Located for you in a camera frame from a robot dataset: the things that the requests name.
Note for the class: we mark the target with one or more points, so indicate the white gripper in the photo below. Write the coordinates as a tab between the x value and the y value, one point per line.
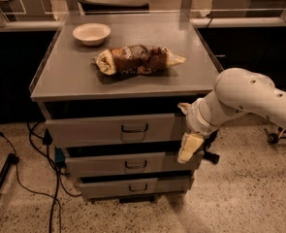
193	119

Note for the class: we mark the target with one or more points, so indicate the grey top drawer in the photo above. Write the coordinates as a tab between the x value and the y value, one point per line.
114	130

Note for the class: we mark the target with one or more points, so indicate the grey drawer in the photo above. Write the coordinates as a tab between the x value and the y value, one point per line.
127	164
92	191
114	130

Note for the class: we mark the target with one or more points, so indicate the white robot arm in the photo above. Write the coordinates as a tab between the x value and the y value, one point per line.
236	92

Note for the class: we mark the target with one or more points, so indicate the grey drawer cabinet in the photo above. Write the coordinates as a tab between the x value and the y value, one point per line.
68	85

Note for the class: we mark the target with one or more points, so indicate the grey bottom drawer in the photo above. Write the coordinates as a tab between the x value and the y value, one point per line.
92	191

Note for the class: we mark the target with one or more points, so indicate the grey middle drawer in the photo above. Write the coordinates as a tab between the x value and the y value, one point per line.
127	164

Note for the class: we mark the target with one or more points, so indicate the black caster foot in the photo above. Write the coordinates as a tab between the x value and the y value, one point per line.
212	157

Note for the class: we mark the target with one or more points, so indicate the brown chip bag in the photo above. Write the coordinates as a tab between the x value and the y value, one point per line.
137	59

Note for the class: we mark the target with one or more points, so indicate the wheeled cart base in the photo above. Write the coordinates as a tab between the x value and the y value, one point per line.
274	138

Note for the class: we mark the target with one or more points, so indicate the white bowl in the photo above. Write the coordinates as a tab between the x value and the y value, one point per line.
92	34

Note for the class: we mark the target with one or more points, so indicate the black stand leg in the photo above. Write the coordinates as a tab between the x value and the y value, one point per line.
11	160

